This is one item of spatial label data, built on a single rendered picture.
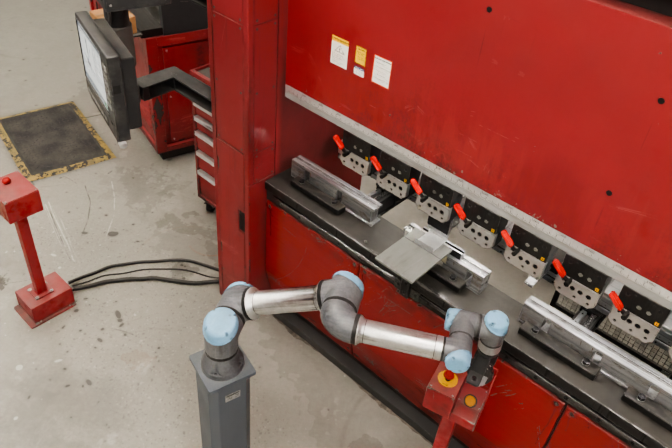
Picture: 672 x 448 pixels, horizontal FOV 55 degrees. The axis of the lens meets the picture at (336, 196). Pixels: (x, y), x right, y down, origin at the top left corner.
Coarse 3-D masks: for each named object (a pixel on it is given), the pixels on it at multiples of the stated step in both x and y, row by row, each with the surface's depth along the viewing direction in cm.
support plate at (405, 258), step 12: (408, 240) 255; (384, 252) 249; (396, 252) 249; (408, 252) 250; (420, 252) 250; (444, 252) 251; (384, 264) 244; (396, 264) 244; (408, 264) 244; (420, 264) 245; (432, 264) 246; (408, 276) 239; (420, 276) 240
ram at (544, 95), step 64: (320, 0) 243; (384, 0) 222; (448, 0) 205; (512, 0) 190; (576, 0) 177; (320, 64) 258; (448, 64) 215; (512, 64) 199; (576, 64) 185; (640, 64) 173; (384, 128) 248; (448, 128) 226; (512, 128) 208; (576, 128) 193; (640, 128) 180; (512, 192) 219; (576, 192) 202; (640, 192) 188; (576, 256) 212; (640, 256) 196
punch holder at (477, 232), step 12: (468, 204) 235; (468, 216) 237; (480, 216) 233; (492, 216) 229; (468, 228) 239; (480, 228) 235; (492, 228) 231; (504, 228) 237; (480, 240) 237; (492, 240) 233
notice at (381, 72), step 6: (378, 60) 236; (384, 60) 234; (378, 66) 237; (384, 66) 235; (390, 66) 233; (372, 72) 240; (378, 72) 238; (384, 72) 236; (390, 72) 234; (372, 78) 241; (378, 78) 239; (384, 78) 237; (378, 84) 241; (384, 84) 238
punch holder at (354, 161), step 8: (344, 136) 265; (352, 136) 262; (344, 144) 267; (352, 144) 264; (360, 144) 261; (368, 144) 257; (352, 152) 266; (360, 152) 263; (368, 152) 259; (376, 152) 262; (344, 160) 271; (352, 160) 269; (360, 160) 264; (368, 160) 261; (352, 168) 270; (360, 168) 266; (368, 168) 264
